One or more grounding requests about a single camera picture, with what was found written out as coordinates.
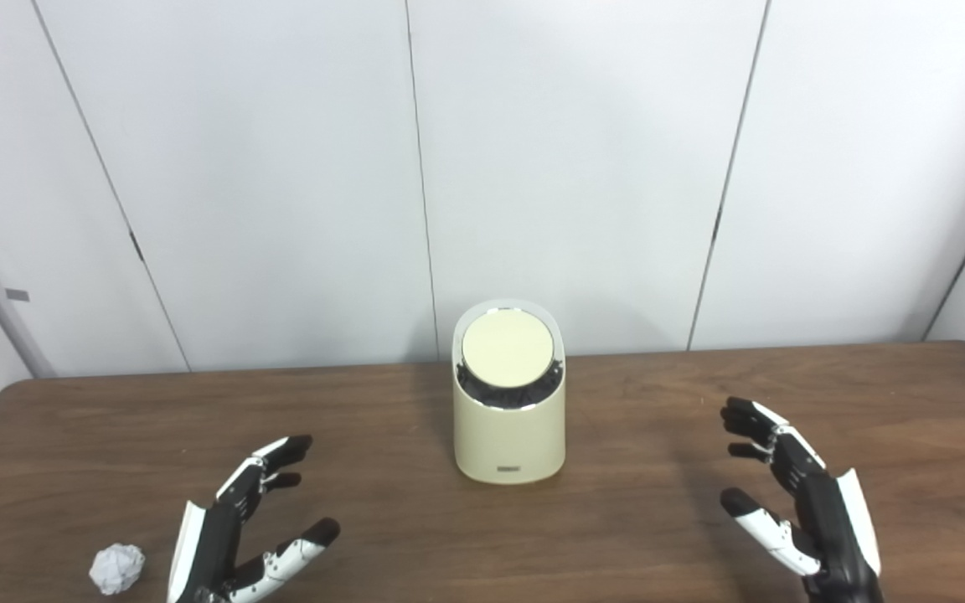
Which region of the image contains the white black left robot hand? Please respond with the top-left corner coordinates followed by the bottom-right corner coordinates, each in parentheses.
top-left (167, 434), bottom-right (341, 603)

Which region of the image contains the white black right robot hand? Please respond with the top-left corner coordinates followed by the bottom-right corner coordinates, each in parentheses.
top-left (719, 397), bottom-right (884, 603)

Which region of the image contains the white paper ball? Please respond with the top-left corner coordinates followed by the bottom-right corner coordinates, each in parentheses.
top-left (89, 544), bottom-right (147, 595)

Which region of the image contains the black bin liner bag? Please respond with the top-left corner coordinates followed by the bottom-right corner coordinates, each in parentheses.
top-left (456, 358), bottom-right (565, 411)

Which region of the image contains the cream-colored plastic bin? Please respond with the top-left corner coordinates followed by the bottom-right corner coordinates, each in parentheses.
top-left (452, 299), bottom-right (567, 485)

